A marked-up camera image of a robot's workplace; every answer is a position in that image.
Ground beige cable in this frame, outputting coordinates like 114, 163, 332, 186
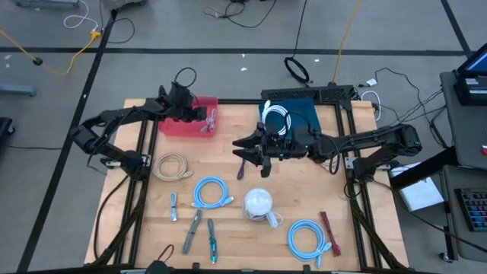
151, 151, 194, 182

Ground black coiled floor cable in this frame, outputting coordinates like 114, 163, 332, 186
283, 0, 311, 85

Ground short silver blue cable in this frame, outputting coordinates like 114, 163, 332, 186
170, 192, 179, 222

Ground long grey cable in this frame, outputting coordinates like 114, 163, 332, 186
181, 209, 203, 255

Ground grey floor bar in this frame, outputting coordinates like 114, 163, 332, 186
0, 84, 37, 97

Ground grey floor equipment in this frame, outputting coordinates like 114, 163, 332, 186
14, 0, 81, 9

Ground black desktop device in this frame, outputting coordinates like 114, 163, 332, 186
452, 70, 487, 107

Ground grey floor object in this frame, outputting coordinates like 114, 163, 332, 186
101, 0, 148, 11

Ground laptop screen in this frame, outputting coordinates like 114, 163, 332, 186
456, 43, 487, 77

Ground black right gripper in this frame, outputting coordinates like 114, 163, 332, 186
232, 121, 311, 179

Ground grey keyboard desk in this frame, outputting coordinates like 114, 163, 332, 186
441, 165, 487, 263

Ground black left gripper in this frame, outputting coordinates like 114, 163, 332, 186
167, 81, 208, 123

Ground short silver white cable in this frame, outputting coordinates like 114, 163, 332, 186
200, 108, 218, 134

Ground black tangled floor cables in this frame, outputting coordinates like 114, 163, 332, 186
203, 0, 279, 30

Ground white box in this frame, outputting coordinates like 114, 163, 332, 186
390, 162, 445, 213

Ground teal cable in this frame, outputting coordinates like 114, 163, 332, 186
207, 218, 218, 264

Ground white round dome device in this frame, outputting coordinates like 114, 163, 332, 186
243, 187, 274, 222

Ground red cable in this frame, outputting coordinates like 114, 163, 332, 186
320, 211, 342, 257

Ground orange floor cable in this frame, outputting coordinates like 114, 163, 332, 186
332, 0, 361, 85

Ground light blue cable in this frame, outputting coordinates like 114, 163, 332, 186
191, 176, 236, 210
287, 219, 333, 267

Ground black floor cable loop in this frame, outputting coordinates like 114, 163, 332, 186
108, 17, 136, 44

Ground black keyboard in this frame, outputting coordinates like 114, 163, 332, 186
454, 186, 487, 232

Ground red plastic tray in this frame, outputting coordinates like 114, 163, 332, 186
158, 95, 220, 138

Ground blue plastic tray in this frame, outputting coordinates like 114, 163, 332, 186
258, 97, 321, 140

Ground yellow floor cable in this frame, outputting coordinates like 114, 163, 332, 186
0, 29, 103, 75

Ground black aluminium table frame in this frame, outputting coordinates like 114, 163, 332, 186
91, 85, 410, 273

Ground black hanging arm cable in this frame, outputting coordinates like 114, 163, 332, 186
93, 177, 129, 262

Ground white floor cable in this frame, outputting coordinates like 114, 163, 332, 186
62, 0, 99, 31

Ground white looped cable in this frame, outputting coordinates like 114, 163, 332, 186
359, 90, 382, 122

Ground black stand beam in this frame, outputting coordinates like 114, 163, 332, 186
388, 146, 457, 190

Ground black cable bundle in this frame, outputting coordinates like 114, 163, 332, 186
374, 67, 450, 149

